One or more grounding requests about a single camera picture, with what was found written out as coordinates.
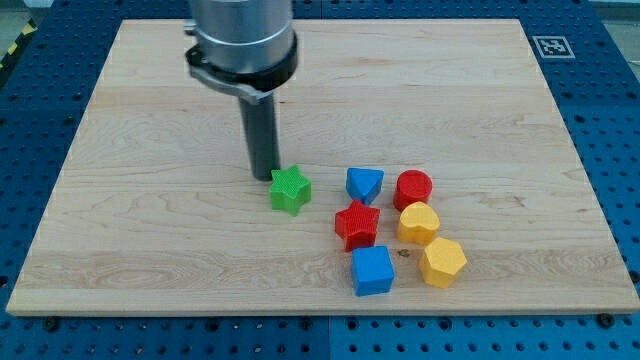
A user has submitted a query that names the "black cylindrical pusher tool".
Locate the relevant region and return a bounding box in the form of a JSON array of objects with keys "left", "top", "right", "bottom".
[{"left": 239, "top": 93, "right": 280, "bottom": 181}]

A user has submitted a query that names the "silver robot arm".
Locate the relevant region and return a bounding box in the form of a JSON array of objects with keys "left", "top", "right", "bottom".
[{"left": 185, "top": 0, "right": 298, "bottom": 181}]

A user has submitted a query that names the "green star block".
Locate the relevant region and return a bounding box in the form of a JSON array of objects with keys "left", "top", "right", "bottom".
[{"left": 269, "top": 165, "right": 312, "bottom": 216}]

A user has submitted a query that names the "red star block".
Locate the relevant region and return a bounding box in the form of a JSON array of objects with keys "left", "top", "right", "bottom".
[{"left": 334, "top": 199, "right": 381, "bottom": 252}]

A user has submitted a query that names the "blue triangle block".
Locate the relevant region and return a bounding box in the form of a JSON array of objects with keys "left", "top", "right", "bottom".
[{"left": 345, "top": 168, "right": 384, "bottom": 206}]

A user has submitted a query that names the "red cylinder block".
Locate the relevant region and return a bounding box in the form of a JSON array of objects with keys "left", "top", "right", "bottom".
[{"left": 393, "top": 169, "right": 433, "bottom": 212}]

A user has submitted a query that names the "wooden board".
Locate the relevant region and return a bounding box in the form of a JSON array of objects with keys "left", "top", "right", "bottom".
[{"left": 7, "top": 19, "right": 639, "bottom": 317}]

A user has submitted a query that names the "yellow heart block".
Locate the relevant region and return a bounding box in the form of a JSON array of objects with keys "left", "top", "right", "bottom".
[{"left": 396, "top": 202, "right": 441, "bottom": 246}]

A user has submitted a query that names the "blue cube block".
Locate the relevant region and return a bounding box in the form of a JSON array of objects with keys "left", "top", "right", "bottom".
[{"left": 351, "top": 245, "right": 395, "bottom": 296}]

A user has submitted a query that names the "yellow hexagon block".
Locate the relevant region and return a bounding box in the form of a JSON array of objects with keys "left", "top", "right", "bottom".
[{"left": 419, "top": 237, "right": 467, "bottom": 289}]

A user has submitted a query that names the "white fiducial marker tag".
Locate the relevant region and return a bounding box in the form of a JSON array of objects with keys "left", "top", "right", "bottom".
[{"left": 532, "top": 35, "right": 575, "bottom": 59}]

